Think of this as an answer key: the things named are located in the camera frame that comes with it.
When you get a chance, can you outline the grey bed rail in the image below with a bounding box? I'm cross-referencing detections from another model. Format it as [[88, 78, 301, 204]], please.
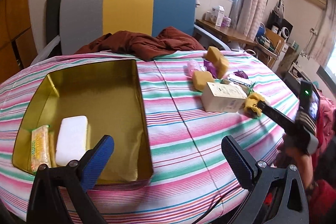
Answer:
[[193, 24, 231, 51]]

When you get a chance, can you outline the rust brown garment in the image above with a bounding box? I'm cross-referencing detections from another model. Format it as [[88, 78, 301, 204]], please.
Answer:
[[76, 26, 205, 61]]

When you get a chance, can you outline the pink jar on desk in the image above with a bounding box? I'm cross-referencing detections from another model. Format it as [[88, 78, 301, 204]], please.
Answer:
[[221, 16, 231, 27]]

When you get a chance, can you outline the person's right hand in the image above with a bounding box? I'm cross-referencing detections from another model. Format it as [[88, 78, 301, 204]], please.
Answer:
[[285, 147, 313, 189]]

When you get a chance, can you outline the purple candy packet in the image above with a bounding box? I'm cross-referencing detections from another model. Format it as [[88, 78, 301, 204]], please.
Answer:
[[203, 60, 217, 79], [234, 71, 249, 79]]

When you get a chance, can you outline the yellow sponge back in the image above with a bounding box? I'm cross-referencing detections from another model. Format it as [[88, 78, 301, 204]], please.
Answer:
[[205, 46, 223, 65]]

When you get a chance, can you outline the grey yellow blue headboard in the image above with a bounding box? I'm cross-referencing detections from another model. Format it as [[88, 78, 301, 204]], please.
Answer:
[[59, 0, 196, 55]]

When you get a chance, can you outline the white carton on desk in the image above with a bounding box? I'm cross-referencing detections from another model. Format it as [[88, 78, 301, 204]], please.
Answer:
[[214, 5, 225, 27]]

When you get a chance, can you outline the purple candy packet right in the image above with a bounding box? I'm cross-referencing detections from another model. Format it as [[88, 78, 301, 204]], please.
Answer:
[[234, 71, 249, 79]]

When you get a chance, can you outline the black shelf with appliances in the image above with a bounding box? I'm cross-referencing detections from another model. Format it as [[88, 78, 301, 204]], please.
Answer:
[[266, 10, 293, 42]]

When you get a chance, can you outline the red pink clothing pile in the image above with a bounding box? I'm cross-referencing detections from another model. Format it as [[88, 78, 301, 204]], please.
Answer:
[[312, 93, 335, 165]]

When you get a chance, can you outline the yellow snack packet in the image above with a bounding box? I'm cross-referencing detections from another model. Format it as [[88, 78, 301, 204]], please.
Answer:
[[31, 125, 51, 173]]

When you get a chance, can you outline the purple candy packet left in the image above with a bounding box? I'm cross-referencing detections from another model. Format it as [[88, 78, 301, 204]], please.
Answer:
[[203, 60, 217, 79]]

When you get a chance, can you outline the long cracker packet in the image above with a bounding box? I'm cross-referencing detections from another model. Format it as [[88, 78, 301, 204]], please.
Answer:
[[221, 73, 255, 95]]

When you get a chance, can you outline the yellow sponge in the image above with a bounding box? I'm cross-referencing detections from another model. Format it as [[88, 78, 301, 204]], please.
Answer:
[[205, 46, 223, 65], [192, 71, 215, 92], [215, 56, 229, 79]]

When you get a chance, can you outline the striped pink green blanket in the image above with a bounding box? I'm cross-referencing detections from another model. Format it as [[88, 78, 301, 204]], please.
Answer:
[[1, 51, 283, 223]]

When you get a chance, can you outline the wooden desk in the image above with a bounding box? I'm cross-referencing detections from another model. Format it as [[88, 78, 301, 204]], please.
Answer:
[[195, 19, 257, 47]]

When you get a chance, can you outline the white cardboard box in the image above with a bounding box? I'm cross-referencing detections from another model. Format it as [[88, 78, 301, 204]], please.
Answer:
[[201, 82, 247, 113]]

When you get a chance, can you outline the yellow sponge front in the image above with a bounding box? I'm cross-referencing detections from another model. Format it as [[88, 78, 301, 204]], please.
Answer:
[[192, 71, 215, 92]]

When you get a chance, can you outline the gold tin box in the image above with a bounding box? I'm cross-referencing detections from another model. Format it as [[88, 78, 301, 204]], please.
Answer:
[[12, 59, 153, 189]]

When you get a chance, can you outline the wooden wardrobe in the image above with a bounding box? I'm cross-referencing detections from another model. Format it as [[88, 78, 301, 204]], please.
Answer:
[[1, 0, 37, 83]]

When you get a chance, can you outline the white foam block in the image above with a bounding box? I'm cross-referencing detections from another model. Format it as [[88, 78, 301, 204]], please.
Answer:
[[55, 115, 88, 166]]

